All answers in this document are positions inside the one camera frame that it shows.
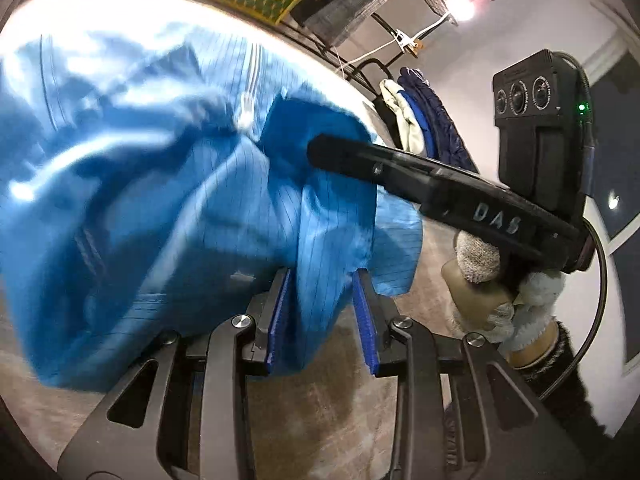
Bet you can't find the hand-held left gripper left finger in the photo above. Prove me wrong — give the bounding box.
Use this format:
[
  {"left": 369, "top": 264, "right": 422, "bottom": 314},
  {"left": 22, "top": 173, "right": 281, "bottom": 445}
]
[{"left": 57, "top": 266, "right": 293, "bottom": 480}]

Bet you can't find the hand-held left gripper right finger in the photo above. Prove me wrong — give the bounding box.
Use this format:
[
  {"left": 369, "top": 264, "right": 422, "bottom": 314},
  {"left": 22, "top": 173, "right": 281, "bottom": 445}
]
[{"left": 351, "top": 269, "right": 588, "bottom": 480}]

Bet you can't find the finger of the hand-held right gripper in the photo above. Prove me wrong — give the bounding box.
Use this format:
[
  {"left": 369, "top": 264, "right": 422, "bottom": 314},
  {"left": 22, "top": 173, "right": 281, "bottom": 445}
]
[{"left": 307, "top": 134, "right": 436, "bottom": 207}]

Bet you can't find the light blue jacket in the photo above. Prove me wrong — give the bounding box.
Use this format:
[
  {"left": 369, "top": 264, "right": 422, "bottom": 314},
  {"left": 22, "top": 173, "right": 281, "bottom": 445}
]
[{"left": 0, "top": 20, "right": 426, "bottom": 393}]

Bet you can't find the person's right forearm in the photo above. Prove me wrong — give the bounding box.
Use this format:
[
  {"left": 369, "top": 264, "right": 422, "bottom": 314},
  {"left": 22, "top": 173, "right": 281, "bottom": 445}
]
[{"left": 515, "top": 322, "right": 616, "bottom": 461}]

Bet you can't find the pile of folded clothes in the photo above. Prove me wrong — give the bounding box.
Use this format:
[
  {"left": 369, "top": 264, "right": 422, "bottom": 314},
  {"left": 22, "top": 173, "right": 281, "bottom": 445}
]
[{"left": 399, "top": 66, "right": 478, "bottom": 173}]

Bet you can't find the person's right hand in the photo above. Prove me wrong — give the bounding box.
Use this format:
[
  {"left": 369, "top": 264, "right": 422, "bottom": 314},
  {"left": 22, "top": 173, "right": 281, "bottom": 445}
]
[{"left": 440, "top": 230, "right": 568, "bottom": 368}]

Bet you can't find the folded white garment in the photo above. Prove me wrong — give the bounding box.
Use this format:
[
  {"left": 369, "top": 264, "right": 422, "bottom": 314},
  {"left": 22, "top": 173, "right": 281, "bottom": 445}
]
[{"left": 379, "top": 79, "right": 426, "bottom": 153}]

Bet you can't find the folded blue garment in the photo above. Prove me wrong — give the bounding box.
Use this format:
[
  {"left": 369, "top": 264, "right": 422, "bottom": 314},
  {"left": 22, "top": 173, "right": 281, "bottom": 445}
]
[{"left": 397, "top": 77, "right": 433, "bottom": 158}]

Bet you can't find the white clip lamp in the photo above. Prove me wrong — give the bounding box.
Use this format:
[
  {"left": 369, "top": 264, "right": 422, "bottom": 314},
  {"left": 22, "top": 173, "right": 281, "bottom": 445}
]
[{"left": 390, "top": 0, "right": 478, "bottom": 56}]

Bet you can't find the black metal bed frame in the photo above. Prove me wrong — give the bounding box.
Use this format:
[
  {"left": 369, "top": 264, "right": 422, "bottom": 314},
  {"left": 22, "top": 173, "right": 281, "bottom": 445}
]
[{"left": 345, "top": 57, "right": 396, "bottom": 111}]

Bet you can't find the white lamp cable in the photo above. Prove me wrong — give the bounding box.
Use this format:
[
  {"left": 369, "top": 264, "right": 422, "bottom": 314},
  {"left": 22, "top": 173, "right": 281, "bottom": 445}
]
[{"left": 335, "top": 40, "right": 401, "bottom": 81}]

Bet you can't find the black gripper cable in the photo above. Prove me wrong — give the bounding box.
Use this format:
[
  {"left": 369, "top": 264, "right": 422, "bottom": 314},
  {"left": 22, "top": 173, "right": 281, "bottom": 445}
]
[{"left": 542, "top": 51, "right": 608, "bottom": 401}]

